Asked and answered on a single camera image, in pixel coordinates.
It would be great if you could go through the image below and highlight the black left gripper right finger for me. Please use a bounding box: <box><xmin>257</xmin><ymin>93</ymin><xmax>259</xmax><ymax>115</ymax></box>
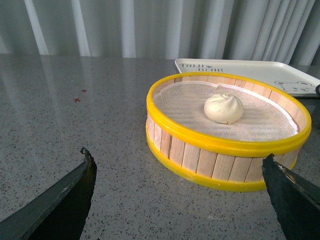
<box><xmin>262</xmin><ymin>153</ymin><xmax>320</xmax><ymax>240</ymax></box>

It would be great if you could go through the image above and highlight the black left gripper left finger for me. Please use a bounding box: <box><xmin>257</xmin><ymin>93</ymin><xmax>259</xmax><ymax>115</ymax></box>
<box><xmin>0</xmin><ymin>147</ymin><xmax>97</xmax><ymax>240</ymax></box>

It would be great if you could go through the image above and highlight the brown plate with black rim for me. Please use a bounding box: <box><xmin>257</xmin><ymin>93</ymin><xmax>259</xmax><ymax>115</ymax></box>
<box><xmin>315</xmin><ymin>85</ymin><xmax>320</xmax><ymax>97</ymax></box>

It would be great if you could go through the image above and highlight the white steamed bun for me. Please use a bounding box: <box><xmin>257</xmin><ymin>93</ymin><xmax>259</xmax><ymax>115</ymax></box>
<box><xmin>204</xmin><ymin>92</ymin><xmax>244</xmax><ymax>124</ymax></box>

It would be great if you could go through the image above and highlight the white bear print tray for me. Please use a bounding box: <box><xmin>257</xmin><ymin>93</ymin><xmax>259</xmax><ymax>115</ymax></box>
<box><xmin>174</xmin><ymin>58</ymin><xmax>320</xmax><ymax>98</ymax></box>

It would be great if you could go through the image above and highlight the yellow rimmed bamboo steamer basket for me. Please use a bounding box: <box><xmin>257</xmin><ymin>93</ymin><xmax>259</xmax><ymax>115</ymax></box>
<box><xmin>145</xmin><ymin>72</ymin><xmax>312</xmax><ymax>192</ymax></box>

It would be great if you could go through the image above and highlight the white mesh steamer liner cloth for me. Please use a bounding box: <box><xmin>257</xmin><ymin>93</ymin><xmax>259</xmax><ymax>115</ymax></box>
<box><xmin>152</xmin><ymin>81</ymin><xmax>298</xmax><ymax>142</ymax></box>

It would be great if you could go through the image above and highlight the grey pleated curtain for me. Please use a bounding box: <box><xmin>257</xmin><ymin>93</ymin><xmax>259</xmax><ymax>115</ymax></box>
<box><xmin>0</xmin><ymin>0</ymin><xmax>320</xmax><ymax>66</ymax></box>

